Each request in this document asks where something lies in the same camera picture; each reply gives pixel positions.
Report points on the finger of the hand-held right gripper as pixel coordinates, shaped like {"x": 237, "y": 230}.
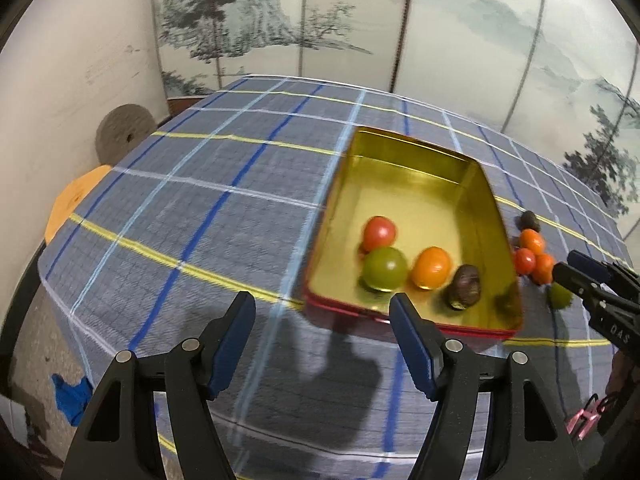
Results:
{"x": 589, "y": 262}
{"x": 575, "y": 280}

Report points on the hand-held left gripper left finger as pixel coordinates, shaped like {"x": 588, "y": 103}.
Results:
{"x": 235, "y": 342}

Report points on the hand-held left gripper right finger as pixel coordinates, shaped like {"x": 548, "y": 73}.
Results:
{"x": 412, "y": 347}

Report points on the green tomato with calyx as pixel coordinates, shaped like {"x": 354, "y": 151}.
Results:
{"x": 560, "y": 297}

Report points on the orange tomato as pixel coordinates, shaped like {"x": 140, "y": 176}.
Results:
{"x": 543, "y": 267}
{"x": 532, "y": 241}
{"x": 431, "y": 266}

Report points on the red tomato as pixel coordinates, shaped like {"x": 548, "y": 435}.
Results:
{"x": 379, "y": 232}
{"x": 524, "y": 261}

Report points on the small dark brown wrinkled fruit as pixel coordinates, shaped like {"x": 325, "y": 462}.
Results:
{"x": 528, "y": 220}

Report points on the large dark brown wrinkled fruit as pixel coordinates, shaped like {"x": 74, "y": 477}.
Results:
{"x": 464, "y": 286}

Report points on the round green tomato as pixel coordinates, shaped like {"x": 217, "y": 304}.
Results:
{"x": 385, "y": 268}

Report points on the red tin box gold inside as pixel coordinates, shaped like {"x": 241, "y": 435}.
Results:
{"x": 425, "y": 200}

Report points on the blue plaid tablecloth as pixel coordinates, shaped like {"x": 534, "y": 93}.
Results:
{"x": 200, "y": 220}

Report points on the blue cloth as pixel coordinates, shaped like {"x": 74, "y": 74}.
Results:
{"x": 72, "y": 400}

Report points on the orange round object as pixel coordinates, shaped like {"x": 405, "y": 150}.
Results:
{"x": 75, "y": 200}

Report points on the grey round stone disc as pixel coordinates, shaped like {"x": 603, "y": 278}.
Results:
{"x": 125, "y": 132}

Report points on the ink landscape folding screen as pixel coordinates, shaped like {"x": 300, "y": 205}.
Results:
{"x": 450, "y": 25}

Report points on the pink metal frame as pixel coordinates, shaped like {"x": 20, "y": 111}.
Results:
{"x": 585, "y": 417}

